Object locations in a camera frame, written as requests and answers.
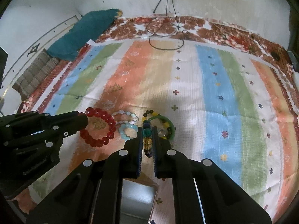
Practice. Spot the striped colourful blanket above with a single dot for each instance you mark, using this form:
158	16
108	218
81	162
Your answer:
225	105

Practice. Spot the red floral bedsheet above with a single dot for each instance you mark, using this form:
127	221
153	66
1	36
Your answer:
186	28

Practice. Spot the teal blanket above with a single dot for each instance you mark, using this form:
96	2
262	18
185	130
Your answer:
89	27

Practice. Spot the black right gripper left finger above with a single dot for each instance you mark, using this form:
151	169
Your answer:
92	192

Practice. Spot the brown striped pillow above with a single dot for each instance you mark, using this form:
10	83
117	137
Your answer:
35	74

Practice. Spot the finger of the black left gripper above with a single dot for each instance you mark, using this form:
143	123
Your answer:
55	128

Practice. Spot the cardboard jewelry box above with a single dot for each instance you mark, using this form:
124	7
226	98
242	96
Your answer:
137	202

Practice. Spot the green jade bangle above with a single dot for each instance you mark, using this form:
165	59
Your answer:
169	125

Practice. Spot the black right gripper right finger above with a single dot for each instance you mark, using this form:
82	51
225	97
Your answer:
202	192

